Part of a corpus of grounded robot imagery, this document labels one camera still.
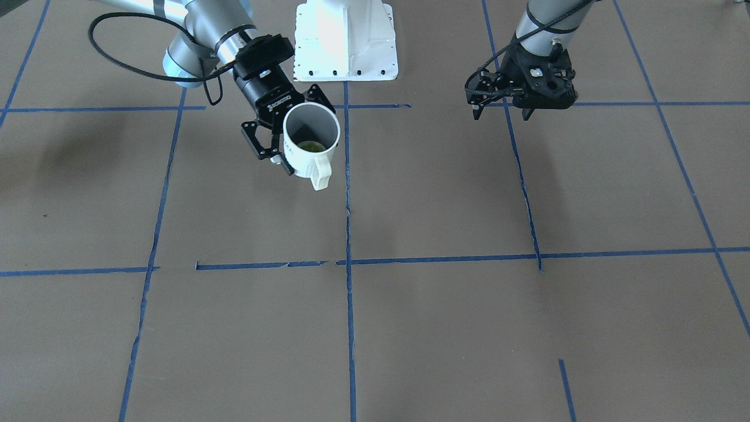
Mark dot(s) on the white ribbed HOME mug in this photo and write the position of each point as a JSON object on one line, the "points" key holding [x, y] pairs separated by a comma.
{"points": [[311, 134]]}

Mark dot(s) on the yellow lemon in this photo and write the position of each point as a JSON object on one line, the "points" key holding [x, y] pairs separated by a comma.
{"points": [[312, 146]]}

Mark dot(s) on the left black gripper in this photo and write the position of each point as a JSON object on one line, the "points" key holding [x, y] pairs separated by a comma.
{"points": [[511, 78]]}

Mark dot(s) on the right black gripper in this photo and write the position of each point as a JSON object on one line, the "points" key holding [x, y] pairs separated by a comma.
{"points": [[262, 93]]}

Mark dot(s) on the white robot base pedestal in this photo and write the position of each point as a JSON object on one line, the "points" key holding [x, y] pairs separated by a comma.
{"points": [[345, 41]]}

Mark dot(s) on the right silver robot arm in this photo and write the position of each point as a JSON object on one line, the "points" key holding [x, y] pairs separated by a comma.
{"points": [[210, 34]]}

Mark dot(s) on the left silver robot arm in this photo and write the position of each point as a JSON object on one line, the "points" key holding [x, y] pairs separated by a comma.
{"points": [[542, 25]]}

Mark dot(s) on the brown paper table mat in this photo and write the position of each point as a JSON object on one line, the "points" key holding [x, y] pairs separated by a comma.
{"points": [[587, 265]]}

